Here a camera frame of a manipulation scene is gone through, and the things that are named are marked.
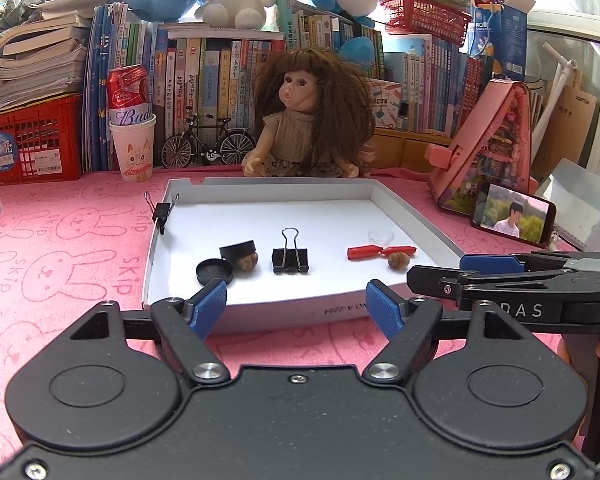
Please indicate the row of upright books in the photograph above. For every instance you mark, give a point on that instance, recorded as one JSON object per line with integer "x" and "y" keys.
{"x": 320, "y": 35}
{"x": 440, "y": 90}
{"x": 195, "y": 85}

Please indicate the miniature black bicycle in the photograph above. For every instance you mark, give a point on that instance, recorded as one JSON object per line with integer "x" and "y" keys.
{"x": 180, "y": 152}

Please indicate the person's right hand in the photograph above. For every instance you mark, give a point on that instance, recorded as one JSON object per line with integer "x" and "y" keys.
{"x": 569, "y": 360}

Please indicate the small black jar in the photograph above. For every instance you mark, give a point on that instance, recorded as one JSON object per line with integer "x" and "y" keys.
{"x": 237, "y": 250}

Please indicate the black binder clip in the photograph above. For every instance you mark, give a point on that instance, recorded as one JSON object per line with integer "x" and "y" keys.
{"x": 162, "y": 212}
{"x": 290, "y": 262}

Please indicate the red plastic crate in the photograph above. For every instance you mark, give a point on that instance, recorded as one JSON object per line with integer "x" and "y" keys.
{"x": 35, "y": 140}

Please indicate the black smartphone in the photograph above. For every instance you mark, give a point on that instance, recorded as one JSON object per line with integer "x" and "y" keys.
{"x": 510, "y": 215}

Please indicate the pink rabbit print tablecloth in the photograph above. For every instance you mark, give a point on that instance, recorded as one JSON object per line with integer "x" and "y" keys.
{"x": 55, "y": 260}

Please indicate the translucent plastic folder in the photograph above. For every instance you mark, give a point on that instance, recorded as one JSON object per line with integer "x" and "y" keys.
{"x": 590, "y": 205}

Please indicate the white cardboard box tray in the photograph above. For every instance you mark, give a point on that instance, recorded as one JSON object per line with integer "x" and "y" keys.
{"x": 305, "y": 220}

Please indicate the red beer can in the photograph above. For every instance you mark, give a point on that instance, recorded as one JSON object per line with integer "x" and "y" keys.
{"x": 127, "y": 95}

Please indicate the white paper cup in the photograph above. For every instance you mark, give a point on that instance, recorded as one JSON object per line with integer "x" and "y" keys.
{"x": 132, "y": 150}

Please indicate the tall blue carton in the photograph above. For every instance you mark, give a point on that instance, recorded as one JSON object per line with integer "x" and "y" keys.
{"x": 507, "y": 40}

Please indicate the brown cardboard box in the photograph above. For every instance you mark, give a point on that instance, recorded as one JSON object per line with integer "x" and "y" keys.
{"x": 410, "y": 147}

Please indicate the red plastic clip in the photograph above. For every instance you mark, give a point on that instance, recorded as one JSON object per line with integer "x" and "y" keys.
{"x": 362, "y": 252}

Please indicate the doll with brown hair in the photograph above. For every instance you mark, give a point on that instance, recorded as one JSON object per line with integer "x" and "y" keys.
{"x": 305, "y": 110}

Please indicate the clear plastic lid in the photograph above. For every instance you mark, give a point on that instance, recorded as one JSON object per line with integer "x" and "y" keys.
{"x": 382, "y": 237}

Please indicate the brown nut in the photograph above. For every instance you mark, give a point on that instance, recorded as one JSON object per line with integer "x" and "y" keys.
{"x": 247, "y": 261}
{"x": 398, "y": 260}

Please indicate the black round lid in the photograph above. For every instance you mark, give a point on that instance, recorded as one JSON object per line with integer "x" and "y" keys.
{"x": 214, "y": 271}

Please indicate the white pipe frame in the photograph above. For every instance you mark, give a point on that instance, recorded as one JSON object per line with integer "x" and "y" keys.
{"x": 557, "y": 80}

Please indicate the grey plush toy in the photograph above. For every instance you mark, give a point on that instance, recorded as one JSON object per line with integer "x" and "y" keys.
{"x": 25, "y": 0}

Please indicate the red plastic basket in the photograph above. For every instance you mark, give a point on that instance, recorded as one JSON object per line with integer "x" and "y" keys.
{"x": 425, "y": 20}

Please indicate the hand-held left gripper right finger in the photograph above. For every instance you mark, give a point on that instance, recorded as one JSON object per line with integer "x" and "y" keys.
{"x": 385, "y": 307}

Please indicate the brown kraft notebook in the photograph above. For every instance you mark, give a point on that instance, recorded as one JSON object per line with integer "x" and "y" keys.
{"x": 570, "y": 130}

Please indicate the pink triangular toy house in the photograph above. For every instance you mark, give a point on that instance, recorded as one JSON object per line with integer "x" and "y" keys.
{"x": 485, "y": 150}

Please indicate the white printed carton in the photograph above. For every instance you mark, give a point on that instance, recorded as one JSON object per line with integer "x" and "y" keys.
{"x": 387, "y": 105}

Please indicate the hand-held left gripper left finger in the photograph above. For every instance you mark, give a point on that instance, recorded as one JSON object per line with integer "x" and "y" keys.
{"x": 207, "y": 307}

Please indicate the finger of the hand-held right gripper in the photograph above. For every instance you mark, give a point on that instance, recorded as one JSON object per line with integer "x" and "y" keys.
{"x": 430, "y": 277}
{"x": 490, "y": 262}

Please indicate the stack of lying books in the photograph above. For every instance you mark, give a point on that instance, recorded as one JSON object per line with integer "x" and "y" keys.
{"x": 35, "y": 60}

